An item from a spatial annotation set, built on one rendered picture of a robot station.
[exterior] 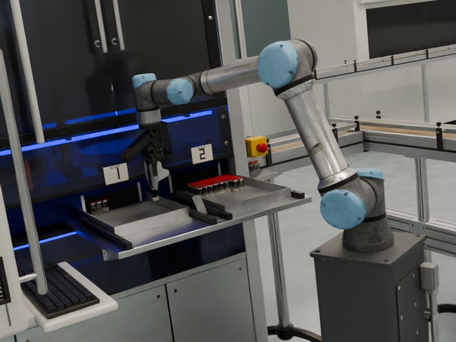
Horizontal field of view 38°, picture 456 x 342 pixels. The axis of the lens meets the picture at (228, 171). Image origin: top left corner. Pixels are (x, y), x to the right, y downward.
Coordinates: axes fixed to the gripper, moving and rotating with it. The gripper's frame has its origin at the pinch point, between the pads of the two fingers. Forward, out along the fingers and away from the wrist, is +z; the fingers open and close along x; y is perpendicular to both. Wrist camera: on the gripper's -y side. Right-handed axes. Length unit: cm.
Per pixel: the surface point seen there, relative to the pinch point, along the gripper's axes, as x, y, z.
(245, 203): -14.9, 25.1, 9.1
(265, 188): 0.5, 42.3, 11.0
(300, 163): 33, 80, 15
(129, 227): -7.3, -11.9, 9.4
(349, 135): 35, 108, 8
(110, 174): 19.1, -7.0, -1.8
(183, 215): -6.5, 6.7, 10.3
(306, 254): 134, 147, 104
